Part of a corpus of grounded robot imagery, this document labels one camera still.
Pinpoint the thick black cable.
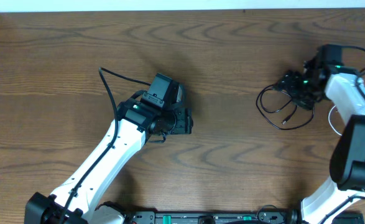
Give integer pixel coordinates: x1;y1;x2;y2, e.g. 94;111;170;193
256;83;315;131

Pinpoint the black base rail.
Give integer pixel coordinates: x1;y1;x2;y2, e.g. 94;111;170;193
98;202;365;224

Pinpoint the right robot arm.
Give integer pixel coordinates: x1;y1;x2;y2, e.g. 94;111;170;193
271;44;365;223

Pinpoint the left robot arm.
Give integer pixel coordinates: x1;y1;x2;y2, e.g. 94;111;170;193
24;94;193;223

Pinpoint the white USB cable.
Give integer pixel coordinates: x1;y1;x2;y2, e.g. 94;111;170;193
328;99;365;136

